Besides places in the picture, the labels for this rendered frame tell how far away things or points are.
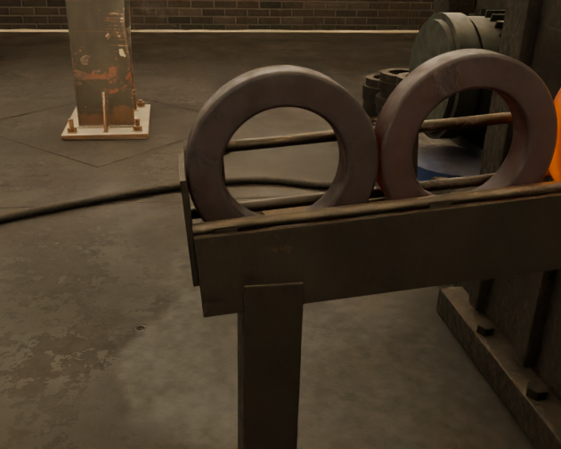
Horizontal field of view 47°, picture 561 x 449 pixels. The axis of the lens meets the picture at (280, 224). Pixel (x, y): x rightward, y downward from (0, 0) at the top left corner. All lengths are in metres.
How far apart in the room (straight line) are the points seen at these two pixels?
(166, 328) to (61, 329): 0.25
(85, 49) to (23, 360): 1.87
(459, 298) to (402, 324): 0.15
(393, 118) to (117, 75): 2.59
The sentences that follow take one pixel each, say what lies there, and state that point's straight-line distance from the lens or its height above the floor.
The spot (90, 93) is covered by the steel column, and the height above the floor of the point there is 0.19.
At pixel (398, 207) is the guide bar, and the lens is 0.62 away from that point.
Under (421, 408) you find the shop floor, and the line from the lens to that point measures 1.39.
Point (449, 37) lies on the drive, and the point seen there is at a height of 0.62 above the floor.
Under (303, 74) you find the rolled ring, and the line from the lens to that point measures 0.58.
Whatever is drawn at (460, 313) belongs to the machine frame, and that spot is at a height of 0.07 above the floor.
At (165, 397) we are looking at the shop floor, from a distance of 1.39.
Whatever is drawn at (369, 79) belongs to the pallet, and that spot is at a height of 0.31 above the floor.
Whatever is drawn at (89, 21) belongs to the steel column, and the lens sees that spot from 3.12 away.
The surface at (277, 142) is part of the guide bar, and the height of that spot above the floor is 0.68.
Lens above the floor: 0.87
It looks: 24 degrees down
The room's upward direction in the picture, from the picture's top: 1 degrees clockwise
